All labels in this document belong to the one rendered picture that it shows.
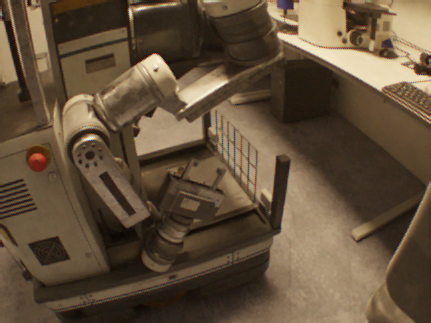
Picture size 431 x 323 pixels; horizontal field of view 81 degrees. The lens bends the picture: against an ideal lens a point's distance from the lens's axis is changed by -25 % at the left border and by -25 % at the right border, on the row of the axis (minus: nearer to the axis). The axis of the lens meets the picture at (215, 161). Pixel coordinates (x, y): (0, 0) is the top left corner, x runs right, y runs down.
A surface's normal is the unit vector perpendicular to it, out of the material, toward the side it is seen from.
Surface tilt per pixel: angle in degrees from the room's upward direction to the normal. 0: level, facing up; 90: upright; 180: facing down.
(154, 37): 90
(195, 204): 85
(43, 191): 90
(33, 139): 90
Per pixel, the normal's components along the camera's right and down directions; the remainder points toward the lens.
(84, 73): 0.40, 0.52
